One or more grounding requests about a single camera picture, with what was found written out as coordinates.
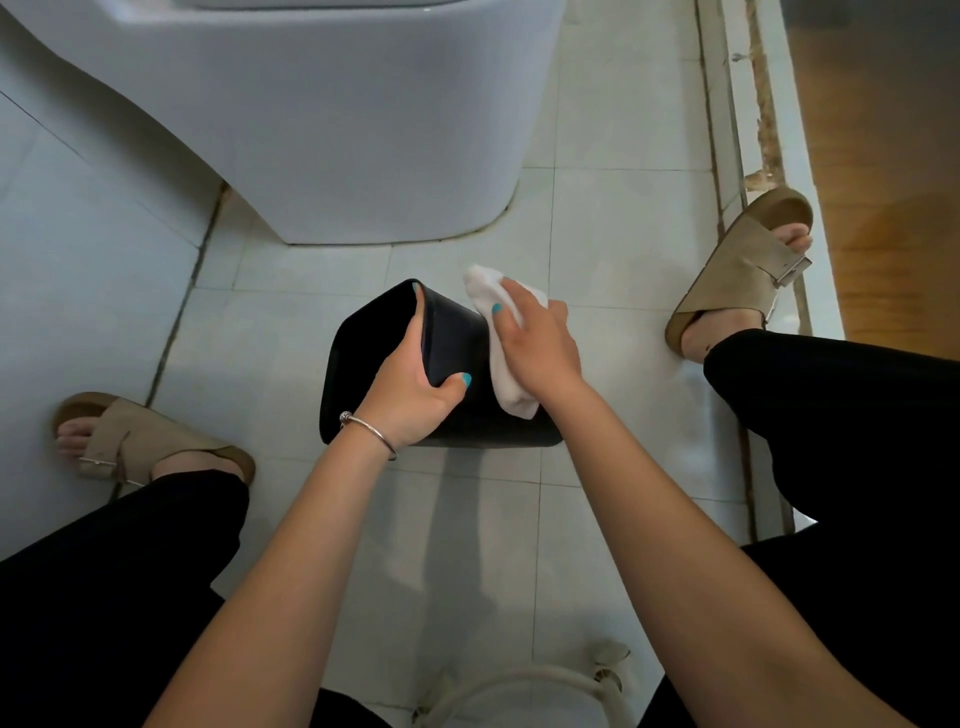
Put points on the person's right hand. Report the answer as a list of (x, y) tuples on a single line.
[(540, 352)]

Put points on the person's left forearm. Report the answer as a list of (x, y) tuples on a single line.
[(277, 592)]

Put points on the person's beige sandal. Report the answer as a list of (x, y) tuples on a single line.
[(135, 442), (742, 270)]

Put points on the white toilet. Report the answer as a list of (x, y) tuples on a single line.
[(315, 127)]

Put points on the white toilet seat lid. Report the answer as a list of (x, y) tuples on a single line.
[(322, 4)]

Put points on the person's left beige sandal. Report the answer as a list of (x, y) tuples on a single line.
[(135, 442)]

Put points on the white cleaning cloth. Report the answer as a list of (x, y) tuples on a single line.
[(487, 289)]

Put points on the person's right forearm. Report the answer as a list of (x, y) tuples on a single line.
[(720, 577)]

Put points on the person's black trousers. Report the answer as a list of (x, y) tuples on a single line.
[(840, 450)]

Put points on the white door threshold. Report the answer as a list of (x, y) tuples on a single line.
[(750, 97)]

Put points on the person's left hand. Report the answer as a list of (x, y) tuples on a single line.
[(405, 397)]

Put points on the person's right beige sandal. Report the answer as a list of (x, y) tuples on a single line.
[(742, 270)]

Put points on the black plastic waste bin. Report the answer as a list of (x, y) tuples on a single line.
[(375, 352)]

